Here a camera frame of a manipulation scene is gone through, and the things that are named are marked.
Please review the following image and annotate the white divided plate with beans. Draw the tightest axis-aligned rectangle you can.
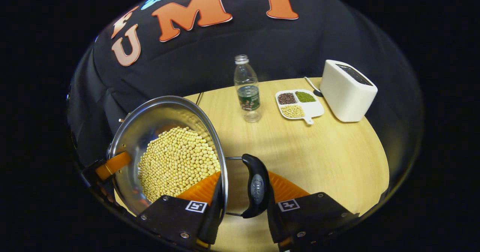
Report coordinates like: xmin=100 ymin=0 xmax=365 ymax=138
xmin=275 ymin=89 xmax=325 ymax=125

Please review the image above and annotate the pile of yellow soybeans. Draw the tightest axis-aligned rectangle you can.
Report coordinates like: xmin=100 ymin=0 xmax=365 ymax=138
xmin=137 ymin=126 xmax=222 ymax=204

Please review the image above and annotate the black backdrop cloth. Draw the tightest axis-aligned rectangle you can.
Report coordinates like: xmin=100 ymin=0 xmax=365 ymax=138
xmin=67 ymin=0 xmax=424 ymax=192

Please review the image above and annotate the clear plastic water bottle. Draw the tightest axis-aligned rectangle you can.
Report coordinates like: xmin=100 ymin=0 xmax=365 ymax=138
xmin=234 ymin=54 xmax=261 ymax=123

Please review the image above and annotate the steel pot with black handle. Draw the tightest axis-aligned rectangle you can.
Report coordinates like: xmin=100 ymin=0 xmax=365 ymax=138
xmin=107 ymin=96 xmax=271 ymax=219

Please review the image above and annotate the white toaster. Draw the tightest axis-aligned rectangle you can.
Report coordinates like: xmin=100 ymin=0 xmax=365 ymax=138
xmin=319 ymin=60 xmax=378 ymax=123

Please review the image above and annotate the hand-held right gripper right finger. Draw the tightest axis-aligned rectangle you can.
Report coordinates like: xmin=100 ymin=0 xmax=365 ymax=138
xmin=266 ymin=171 xmax=360 ymax=251

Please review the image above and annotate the white cable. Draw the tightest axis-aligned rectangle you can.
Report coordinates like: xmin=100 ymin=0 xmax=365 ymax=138
xmin=304 ymin=76 xmax=324 ymax=97

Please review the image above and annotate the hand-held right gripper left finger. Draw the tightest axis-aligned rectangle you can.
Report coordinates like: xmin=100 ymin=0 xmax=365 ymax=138
xmin=137 ymin=171 xmax=225 ymax=249

